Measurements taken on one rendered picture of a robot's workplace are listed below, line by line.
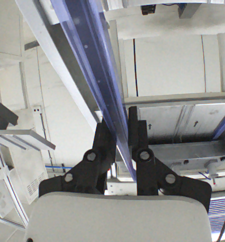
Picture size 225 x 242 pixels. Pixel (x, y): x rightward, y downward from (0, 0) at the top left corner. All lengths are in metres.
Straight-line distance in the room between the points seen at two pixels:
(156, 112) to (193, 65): 1.84
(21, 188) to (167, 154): 1.07
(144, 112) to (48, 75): 2.19
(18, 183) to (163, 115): 1.12
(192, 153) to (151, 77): 1.64
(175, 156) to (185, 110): 0.15
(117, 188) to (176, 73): 1.69
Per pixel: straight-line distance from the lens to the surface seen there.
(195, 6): 0.63
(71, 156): 2.50
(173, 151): 0.42
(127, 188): 0.64
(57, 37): 0.21
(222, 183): 0.71
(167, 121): 0.34
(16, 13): 1.44
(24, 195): 1.29
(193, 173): 0.55
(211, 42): 2.29
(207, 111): 0.34
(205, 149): 0.44
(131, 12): 0.69
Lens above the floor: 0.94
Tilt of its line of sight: 12 degrees up
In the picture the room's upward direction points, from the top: 174 degrees clockwise
